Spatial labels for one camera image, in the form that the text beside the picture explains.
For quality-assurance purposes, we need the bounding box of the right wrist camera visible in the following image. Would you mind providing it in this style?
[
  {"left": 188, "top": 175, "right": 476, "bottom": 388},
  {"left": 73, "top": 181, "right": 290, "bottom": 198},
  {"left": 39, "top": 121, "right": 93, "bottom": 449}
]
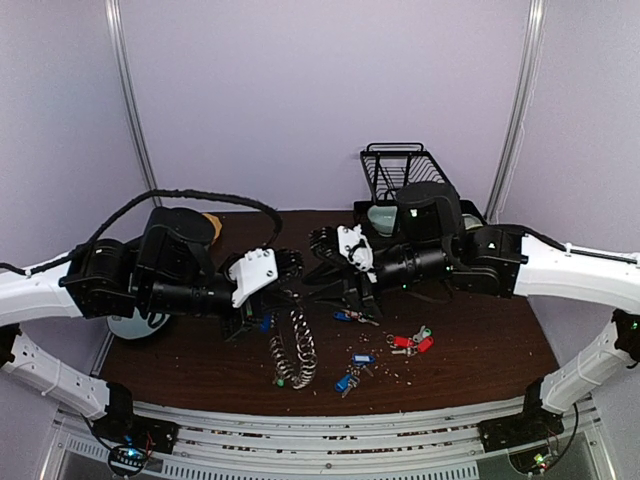
[{"left": 309, "top": 224, "right": 378, "bottom": 283}]

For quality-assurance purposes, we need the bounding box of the mixed colour key tag bunch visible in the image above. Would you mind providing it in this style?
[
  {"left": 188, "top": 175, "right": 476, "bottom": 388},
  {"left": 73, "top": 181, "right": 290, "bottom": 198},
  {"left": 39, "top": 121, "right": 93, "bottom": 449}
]
[{"left": 333, "top": 310, "right": 379, "bottom": 327}]

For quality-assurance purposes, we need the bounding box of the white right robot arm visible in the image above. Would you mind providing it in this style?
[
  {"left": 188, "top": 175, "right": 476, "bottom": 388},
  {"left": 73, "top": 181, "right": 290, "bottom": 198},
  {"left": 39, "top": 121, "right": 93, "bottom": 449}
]
[{"left": 303, "top": 181, "right": 639, "bottom": 442}]

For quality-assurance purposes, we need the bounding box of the aluminium frame post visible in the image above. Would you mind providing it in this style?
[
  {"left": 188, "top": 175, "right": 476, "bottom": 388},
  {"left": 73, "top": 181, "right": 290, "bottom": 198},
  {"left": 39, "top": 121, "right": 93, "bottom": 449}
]
[
  {"left": 485, "top": 0, "right": 547, "bottom": 223},
  {"left": 104, "top": 0, "right": 158, "bottom": 191}
]

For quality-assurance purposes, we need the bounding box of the celadon green bowl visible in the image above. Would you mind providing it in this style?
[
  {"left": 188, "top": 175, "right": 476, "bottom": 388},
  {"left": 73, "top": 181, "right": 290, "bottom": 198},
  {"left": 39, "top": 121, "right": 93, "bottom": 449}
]
[{"left": 367, "top": 205, "right": 397, "bottom": 237}]

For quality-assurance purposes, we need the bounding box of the yellow dotted plate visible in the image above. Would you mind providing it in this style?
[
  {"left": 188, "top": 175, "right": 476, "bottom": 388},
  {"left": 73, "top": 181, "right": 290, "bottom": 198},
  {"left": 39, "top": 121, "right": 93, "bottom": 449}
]
[{"left": 203, "top": 213, "right": 222, "bottom": 246}]

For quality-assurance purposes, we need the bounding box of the metal disc with key rings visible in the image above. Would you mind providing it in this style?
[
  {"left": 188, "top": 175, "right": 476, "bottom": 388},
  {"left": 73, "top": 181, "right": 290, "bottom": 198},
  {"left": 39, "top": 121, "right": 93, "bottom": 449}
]
[{"left": 269, "top": 305, "right": 318, "bottom": 390}]

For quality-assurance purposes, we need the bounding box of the blue key tag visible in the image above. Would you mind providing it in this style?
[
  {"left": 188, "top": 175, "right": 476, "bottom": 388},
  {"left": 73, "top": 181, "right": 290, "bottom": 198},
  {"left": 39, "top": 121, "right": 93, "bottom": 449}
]
[
  {"left": 351, "top": 354, "right": 376, "bottom": 376},
  {"left": 334, "top": 373, "right": 360, "bottom": 398},
  {"left": 259, "top": 314, "right": 273, "bottom": 333}
]

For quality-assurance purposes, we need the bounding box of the left aluminium frame post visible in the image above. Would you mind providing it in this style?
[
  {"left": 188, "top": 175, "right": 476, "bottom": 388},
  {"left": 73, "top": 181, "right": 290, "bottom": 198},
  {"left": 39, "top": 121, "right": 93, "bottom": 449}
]
[{"left": 104, "top": 0, "right": 158, "bottom": 191}]

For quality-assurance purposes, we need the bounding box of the right aluminium frame post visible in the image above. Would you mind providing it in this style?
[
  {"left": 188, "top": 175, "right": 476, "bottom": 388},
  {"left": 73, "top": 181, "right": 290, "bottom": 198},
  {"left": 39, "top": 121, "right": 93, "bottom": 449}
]
[{"left": 485, "top": 0, "right": 547, "bottom": 223}]

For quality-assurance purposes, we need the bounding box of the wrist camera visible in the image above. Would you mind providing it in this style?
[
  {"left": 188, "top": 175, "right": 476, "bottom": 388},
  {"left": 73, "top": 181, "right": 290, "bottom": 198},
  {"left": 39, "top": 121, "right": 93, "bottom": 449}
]
[
  {"left": 309, "top": 224, "right": 378, "bottom": 283},
  {"left": 226, "top": 248, "right": 304, "bottom": 309}
]

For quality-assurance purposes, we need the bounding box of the aluminium front rail base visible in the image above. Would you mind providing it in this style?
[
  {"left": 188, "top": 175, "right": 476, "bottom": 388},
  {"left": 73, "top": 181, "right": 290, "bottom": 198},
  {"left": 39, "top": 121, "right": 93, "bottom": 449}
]
[{"left": 39, "top": 389, "right": 601, "bottom": 480}]

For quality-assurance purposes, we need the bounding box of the pale green bowl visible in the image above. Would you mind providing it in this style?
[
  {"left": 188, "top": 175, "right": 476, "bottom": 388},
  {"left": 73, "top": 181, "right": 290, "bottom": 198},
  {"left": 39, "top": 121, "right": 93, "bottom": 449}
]
[{"left": 463, "top": 214, "right": 484, "bottom": 231}]

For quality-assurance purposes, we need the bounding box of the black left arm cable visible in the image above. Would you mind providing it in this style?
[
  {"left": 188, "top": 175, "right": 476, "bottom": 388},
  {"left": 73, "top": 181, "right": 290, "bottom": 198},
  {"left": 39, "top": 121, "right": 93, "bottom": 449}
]
[{"left": 0, "top": 188, "right": 284, "bottom": 276}]

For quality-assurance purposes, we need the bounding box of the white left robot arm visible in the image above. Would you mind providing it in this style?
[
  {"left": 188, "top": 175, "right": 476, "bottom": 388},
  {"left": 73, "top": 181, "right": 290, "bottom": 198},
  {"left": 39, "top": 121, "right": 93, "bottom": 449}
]
[{"left": 1, "top": 207, "right": 303, "bottom": 444}]

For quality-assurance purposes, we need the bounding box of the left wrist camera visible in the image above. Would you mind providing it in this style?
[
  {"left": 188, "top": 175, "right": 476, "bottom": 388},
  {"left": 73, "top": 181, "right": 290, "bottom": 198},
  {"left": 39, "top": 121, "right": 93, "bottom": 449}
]
[{"left": 226, "top": 248, "right": 304, "bottom": 309}]

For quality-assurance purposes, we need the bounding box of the light blue plate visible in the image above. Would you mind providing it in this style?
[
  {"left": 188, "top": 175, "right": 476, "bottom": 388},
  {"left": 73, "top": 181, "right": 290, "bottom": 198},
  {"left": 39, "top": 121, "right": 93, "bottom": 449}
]
[{"left": 107, "top": 311, "right": 169, "bottom": 340}]

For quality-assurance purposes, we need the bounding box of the red key tag bunch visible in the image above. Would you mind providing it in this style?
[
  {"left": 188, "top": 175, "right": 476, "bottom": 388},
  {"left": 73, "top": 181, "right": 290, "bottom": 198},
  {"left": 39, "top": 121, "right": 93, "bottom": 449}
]
[{"left": 385, "top": 326, "right": 435, "bottom": 357}]

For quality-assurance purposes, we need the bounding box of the black wire dish rack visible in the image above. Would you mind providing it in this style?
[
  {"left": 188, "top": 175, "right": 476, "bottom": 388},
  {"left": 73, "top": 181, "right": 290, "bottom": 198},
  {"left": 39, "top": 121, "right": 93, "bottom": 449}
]
[{"left": 353, "top": 142, "right": 487, "bottom": 242}]

